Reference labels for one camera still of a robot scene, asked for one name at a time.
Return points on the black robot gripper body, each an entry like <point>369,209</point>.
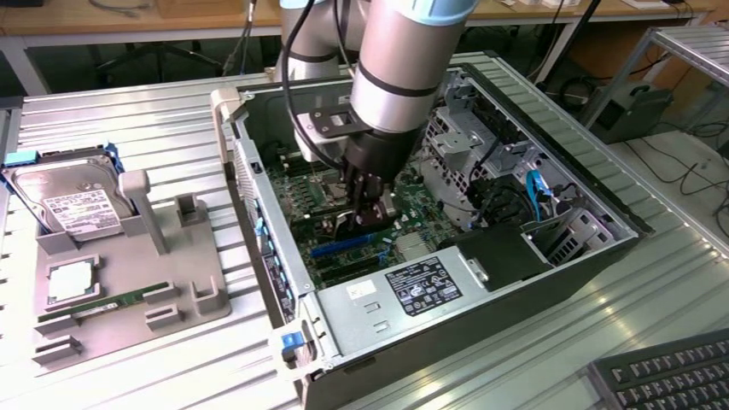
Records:
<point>379,154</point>

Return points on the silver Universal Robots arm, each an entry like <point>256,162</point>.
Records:
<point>399,64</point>

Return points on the CPU socket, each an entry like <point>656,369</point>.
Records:
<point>333,190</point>

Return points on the green motherboard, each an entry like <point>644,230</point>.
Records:
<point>421,205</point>

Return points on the silver chipset heatsink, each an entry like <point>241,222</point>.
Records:
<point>415,248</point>

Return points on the blue expansion slot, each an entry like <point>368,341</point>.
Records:
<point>336,248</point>

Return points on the black RAM slot bank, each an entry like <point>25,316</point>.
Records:
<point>293,164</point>

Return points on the silver disk bay cage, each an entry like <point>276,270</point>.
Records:
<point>456,145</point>

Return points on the black expansion slot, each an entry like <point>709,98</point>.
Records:
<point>347,265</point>

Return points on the black fan shroud box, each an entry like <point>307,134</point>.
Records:
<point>501,256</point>

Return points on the grey power supply unit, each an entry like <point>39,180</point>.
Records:
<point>353,316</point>

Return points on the open black PC case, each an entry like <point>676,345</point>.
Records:
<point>456,333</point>

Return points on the blue case latch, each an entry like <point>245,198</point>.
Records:
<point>292,341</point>

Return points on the grey parts rack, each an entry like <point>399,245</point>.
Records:
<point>125,273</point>

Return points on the silver hard disk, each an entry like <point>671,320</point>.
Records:
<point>73,200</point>

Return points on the silver CPU chip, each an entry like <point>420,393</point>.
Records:
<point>71,282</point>

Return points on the silver hard disk drive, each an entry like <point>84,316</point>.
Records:
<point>20,159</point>

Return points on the black keyboard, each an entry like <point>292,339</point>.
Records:
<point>672,376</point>

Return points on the wooden desk white frame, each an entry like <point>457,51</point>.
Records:
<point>171,19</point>

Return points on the grey metal shelf frame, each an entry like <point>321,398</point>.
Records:
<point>694,42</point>

